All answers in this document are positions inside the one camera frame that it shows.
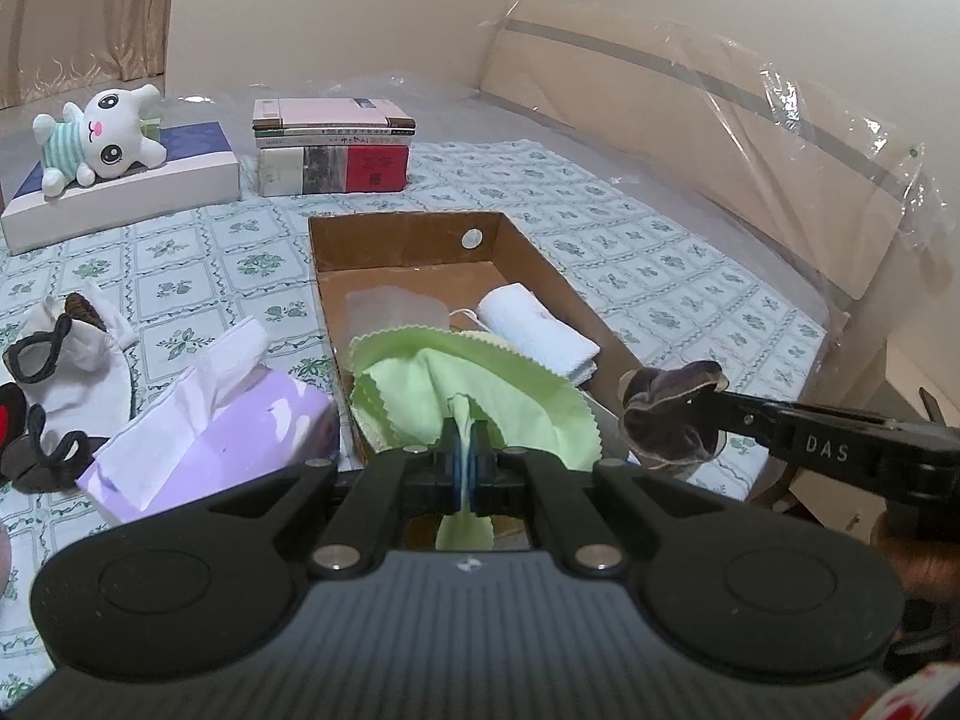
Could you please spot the white towel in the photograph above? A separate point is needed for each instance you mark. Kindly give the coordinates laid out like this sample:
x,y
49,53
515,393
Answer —
x,y
536,330

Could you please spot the mattress in clear plastic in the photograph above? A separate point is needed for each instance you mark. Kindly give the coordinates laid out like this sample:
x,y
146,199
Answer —
x,y
450,109

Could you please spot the green cleaning cloth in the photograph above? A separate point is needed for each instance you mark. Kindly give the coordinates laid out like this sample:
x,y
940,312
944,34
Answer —
x,y
510,390

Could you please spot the person's right hand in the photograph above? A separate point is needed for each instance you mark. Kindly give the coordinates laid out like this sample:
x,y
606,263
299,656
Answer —
x,y
922,562

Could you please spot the thin dark book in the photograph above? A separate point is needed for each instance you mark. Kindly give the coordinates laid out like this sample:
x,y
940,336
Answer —
x,y
330,138

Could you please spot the purple tissue box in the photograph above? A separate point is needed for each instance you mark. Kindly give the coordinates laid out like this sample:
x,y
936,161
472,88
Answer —
x,y
247,427

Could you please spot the brown velvet scrunchie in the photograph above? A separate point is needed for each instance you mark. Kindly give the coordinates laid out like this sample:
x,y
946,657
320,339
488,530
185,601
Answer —
x,y
667,427

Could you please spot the grey book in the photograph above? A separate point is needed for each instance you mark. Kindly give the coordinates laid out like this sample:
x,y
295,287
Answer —
x,y
324,169

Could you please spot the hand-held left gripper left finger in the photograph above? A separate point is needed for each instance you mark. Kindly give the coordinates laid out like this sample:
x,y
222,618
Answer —
x,y
452,465

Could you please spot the beige curtain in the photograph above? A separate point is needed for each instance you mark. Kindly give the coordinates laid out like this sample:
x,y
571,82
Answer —
x,y
82,7

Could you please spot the light wooden panel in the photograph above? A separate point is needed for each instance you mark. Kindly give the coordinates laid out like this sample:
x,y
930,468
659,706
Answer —
x,y
900,360

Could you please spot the flat white and blue box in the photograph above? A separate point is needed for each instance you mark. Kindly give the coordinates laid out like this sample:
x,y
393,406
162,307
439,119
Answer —
x,y
150,191

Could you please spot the red white printed cloth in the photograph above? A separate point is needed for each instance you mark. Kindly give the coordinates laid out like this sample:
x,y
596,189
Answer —
x,y
907,701

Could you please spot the plastic-wrapped wooden headboard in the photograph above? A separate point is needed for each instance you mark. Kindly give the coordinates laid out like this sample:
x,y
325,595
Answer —
x,y
712,135

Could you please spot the white plush toy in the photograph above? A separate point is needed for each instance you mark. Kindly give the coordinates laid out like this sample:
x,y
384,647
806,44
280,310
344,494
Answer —
x,y
105,135

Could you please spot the red book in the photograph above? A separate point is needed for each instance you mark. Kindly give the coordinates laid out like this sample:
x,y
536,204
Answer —
x,y
377,166

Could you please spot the floral printed sheet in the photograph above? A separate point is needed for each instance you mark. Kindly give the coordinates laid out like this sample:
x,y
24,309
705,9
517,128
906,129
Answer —
x,y
225,255

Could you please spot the black red cloth item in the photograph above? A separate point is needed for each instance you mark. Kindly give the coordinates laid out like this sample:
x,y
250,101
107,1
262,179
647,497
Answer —
x,y
19,465

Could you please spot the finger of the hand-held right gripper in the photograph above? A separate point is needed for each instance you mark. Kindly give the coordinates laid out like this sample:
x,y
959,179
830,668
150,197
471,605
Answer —
x,y
742,405
742,436

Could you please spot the translucent white sheet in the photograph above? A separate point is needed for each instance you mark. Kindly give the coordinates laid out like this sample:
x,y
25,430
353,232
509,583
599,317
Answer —
x,y
390,311

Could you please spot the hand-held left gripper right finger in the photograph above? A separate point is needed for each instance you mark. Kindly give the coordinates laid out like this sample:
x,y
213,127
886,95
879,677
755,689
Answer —
x,y
481,465

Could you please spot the cardboard box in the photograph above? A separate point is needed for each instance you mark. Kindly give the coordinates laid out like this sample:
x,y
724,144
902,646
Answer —
x,y
405,240

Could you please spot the white book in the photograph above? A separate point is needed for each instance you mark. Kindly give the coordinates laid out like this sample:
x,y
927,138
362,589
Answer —
x,y
281,171

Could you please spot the pink book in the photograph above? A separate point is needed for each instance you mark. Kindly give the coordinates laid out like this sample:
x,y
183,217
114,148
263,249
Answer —
x,y
322,111

